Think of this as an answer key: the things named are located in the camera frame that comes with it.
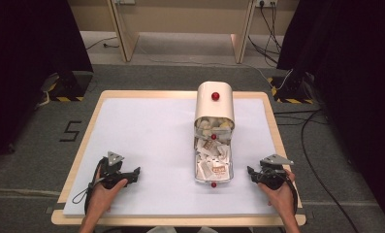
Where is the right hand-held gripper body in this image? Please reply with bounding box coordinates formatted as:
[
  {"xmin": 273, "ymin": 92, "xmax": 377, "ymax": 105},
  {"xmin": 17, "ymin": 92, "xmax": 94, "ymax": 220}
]
[{"xmin": 259, "ymin": 153, "xmax": 295, "ymax": 191}]

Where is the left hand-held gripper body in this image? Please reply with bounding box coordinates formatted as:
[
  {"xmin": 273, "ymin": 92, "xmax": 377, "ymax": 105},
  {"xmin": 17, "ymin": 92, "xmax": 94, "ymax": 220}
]
[{"xmin": 97, "ymin": 150, "xmax": 134, "ymax": 190}]

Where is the person's right hand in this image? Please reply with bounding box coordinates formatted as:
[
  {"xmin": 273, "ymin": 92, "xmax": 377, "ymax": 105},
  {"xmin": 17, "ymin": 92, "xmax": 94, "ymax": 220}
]
[{"xmin": 257, "ymin": 170, "xmax": 298, "ymax": 216}]

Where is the person's left hand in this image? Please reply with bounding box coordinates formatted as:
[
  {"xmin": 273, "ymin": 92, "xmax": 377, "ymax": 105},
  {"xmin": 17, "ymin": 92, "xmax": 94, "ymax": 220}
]
[{"xmin": 88, "ymin": 170, "xmax": 129, "ymax": 215}]

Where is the white table sheet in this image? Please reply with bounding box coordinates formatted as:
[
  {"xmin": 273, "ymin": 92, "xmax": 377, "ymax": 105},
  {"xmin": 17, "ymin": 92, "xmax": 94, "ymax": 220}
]
[{"xmin": 62, "ymin": 97, "xmax": 280, "ymax": 217}]

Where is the long white drawer red knob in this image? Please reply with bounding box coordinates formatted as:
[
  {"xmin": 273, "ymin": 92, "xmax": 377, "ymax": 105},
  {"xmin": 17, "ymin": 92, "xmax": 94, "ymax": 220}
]
[{"xmin": 193, "ymin": 137, "xmax": 235, "ymax": 189}]

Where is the pile of white paper packets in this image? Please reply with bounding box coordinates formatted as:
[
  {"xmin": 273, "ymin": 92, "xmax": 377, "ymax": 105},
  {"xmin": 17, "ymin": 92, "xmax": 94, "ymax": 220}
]
[{"xmin": 196, "ymin": 139, "xmax": 232, "ymax": 181}]

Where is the short white drawer red knob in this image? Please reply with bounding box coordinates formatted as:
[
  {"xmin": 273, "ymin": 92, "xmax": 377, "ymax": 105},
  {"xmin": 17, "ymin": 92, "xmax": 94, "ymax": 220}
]
[{"xmin": 194, "ymin": 116, "xmax": 236, "ymax": 142}]

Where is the pile of wrapped candies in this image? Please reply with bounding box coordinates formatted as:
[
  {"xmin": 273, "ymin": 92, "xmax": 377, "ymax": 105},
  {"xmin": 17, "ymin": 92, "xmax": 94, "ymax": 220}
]
[{"xmin": 196, "ymin": 117, "xmax": 234, "ymax": 136}]

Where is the person's white clothing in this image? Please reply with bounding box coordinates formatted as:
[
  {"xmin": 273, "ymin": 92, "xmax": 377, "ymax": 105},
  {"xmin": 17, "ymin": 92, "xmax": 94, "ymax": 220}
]
[{"xmin": 145, "ymin": 225, "xmax": 219, "ymax": 233}]

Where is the cream box lid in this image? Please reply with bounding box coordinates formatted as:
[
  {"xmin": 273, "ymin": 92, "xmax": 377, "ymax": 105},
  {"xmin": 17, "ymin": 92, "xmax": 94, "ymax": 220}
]
[{"xmin": 194, "ymin": 81, "xmax": 236, "ymax": 131}]

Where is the black stand base striped tape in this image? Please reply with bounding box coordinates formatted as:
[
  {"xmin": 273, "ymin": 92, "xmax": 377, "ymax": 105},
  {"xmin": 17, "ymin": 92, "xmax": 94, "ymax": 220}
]
[
  {"xmin": 48, "ymin": 71, "xmax": 94, "ymax": 103},
  {"xmin": 267, "ymin": 76, "xmax": 314, "ymax": 105}
]

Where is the wooden desk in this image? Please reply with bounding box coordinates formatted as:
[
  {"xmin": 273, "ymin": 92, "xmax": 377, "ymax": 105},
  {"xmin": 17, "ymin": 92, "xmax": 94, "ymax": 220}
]
[{"xmin": 107, "ymin": 0, "xmax": 258, "ymax": 64}]

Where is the black curtain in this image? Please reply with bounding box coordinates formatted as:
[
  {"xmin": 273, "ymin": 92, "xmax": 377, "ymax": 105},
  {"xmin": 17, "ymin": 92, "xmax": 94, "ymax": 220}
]
[
  {"xmin": 276, "ymin": 0, "xmax": 385, "ymax": 229},
  {"xmin": 0, "ymin": 0, "xmax": 94, "ymax": 167}
]

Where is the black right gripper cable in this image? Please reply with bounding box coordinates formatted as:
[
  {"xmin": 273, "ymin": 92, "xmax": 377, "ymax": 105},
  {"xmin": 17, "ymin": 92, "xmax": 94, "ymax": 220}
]
[{"xmin": 286, "ymin": 176, "xmax": 300, "ymax": 216}]

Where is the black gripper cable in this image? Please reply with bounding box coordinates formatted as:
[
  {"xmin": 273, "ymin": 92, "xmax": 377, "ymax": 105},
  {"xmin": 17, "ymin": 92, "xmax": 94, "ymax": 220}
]
[
  {"xmin": 71, "ymin": 158, "xmax": 105, "ymax": 216},
  {"xmin": 286, "ymin": 176, "xmax": 300, "ymax": 216}
]

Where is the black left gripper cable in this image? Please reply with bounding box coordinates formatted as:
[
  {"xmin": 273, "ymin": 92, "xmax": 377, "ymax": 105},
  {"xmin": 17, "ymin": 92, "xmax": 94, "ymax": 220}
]
[{"xmin": 71, "ymin": 158, "xmax": 105, "ymax": 216}]

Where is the long black floor cable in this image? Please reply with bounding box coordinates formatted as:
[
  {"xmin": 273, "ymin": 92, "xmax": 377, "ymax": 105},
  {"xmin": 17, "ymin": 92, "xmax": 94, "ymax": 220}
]
[{"xmin": 300, "ymin": 109, "xmax": 360, "ymax": 233}]

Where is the thin black floor cable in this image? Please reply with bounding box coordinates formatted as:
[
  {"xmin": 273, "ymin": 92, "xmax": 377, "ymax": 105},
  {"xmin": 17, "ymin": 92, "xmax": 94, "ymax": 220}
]
[{"xmin": 85, "ymin": 36, "xmax": 120, "ymax": 51}]

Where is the bundle of black plugged cables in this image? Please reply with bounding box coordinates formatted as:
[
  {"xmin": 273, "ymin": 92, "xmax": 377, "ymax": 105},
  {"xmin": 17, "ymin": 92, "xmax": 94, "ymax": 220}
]
[{"xmin": 247, "ymin": 2, "xmax": 283, "ymax": 66}]

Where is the white wall socket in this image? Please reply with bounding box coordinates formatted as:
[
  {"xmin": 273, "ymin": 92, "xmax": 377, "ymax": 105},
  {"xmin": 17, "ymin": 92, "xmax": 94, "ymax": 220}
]
[{"xmin": 255, "ymin": 0, "xmax": 278, "ymax": 9}]

